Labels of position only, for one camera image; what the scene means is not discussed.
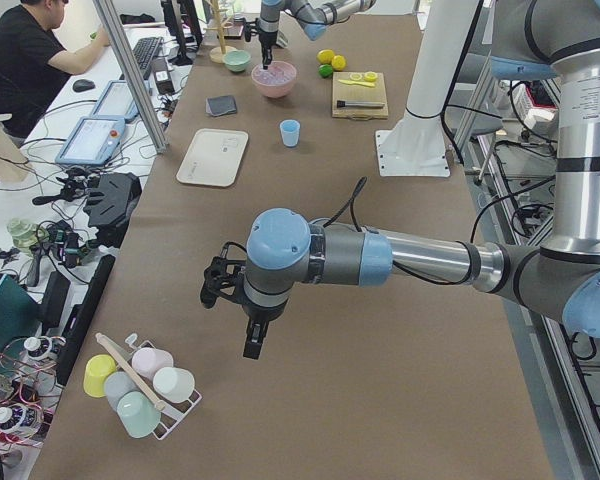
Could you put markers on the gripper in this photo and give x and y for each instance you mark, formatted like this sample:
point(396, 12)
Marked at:
point(260, 313)
point(268, 31)

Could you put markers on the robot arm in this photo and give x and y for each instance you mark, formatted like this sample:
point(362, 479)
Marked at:
point(559, 278)
point(312, 20)

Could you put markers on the steel ice scoop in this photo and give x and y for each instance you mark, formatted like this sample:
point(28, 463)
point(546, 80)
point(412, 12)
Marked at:
point(281, 40)

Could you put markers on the pile of clear ice cubes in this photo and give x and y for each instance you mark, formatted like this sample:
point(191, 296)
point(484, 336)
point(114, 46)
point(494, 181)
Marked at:
point(278, 74)

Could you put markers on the light blue plastic cup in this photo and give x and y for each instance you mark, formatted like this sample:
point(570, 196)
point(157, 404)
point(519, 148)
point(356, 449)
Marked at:
point(290, 132)

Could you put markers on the white cup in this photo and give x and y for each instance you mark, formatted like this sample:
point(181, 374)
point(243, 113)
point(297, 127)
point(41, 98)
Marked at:
point(174, 384)

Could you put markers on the pink cup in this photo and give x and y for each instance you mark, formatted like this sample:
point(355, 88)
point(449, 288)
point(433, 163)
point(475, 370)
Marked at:
point(147, 361)

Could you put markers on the mint green cup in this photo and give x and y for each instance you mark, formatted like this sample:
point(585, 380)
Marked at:
point(137, 414)

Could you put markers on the grey cup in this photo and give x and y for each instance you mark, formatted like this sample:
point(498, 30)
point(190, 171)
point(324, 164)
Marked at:
point(116, 386)

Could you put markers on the yellow cup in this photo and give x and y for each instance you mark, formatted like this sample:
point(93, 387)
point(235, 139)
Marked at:
point(98, 368)

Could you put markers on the mint green bowl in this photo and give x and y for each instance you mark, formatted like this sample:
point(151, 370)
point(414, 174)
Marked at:
point(237, 61)

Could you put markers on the pink bowl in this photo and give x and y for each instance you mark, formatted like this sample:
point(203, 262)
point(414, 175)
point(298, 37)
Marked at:
point(275, 91)

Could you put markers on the dark red tray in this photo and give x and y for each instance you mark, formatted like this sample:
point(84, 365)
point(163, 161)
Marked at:
point(233, 28)

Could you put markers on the wooden mug tree stand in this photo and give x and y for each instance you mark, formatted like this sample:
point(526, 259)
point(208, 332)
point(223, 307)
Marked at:
point(219, 22)

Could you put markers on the green lime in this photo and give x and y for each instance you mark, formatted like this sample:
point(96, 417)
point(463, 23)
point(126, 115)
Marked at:
point(325, 71)

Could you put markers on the yellow lemon right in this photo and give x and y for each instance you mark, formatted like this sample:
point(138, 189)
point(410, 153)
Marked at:
point(338, 63)

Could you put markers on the bamboo cutting board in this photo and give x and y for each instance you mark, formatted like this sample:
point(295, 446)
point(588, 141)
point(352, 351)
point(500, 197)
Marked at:
point(358, 93)

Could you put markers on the black monitor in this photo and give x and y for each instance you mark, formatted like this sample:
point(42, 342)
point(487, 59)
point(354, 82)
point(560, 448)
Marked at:
point(181, 19)

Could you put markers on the steel muddler black tip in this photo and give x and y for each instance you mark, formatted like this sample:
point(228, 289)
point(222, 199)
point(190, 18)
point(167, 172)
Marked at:
point(340, 104)

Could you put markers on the yellow plastic knife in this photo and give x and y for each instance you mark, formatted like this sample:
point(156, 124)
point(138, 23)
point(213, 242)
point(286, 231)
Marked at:
point(365, 84)

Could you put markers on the lemon half upper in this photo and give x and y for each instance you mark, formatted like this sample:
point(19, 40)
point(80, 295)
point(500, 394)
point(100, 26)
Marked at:
point(370, 76)

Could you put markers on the black box on desk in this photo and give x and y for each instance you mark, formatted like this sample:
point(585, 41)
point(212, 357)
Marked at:
point(162, 76)

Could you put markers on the black keyboard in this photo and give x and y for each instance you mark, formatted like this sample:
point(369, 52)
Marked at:
point(145, 51)

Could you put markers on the cream rabbit tray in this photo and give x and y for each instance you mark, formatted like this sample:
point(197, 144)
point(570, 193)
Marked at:
point(213, 158)

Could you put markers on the teach pendant far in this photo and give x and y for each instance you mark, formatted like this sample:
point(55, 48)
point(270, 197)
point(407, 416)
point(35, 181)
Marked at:
point(116, 100)

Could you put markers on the teach pendant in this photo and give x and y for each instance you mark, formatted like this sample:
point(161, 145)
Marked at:
point(93, 141)
point(116, 100)

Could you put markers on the black computer mouse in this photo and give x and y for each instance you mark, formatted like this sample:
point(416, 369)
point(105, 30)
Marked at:
point(82, 85)

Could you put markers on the teach pendant near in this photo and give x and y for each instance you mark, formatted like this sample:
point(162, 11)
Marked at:
point(93, 141)

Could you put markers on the person in black shirt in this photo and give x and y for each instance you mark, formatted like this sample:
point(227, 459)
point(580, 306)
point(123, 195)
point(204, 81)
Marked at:
point(34, 65)

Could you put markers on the white wire cup rack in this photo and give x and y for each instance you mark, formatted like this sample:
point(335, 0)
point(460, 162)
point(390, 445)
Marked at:
point(174, 413)

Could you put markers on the wooden rack handle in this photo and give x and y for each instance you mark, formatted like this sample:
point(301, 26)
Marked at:
point(117, 353)

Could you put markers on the aluminium frame post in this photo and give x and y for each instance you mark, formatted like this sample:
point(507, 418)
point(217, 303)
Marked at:
point(129, 67)

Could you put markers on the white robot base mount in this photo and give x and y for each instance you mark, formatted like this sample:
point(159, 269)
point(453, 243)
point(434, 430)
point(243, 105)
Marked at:
point(415, 147)

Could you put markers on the black plastic bracket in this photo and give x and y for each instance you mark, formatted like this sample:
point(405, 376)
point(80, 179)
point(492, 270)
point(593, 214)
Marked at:
point(110, 205)

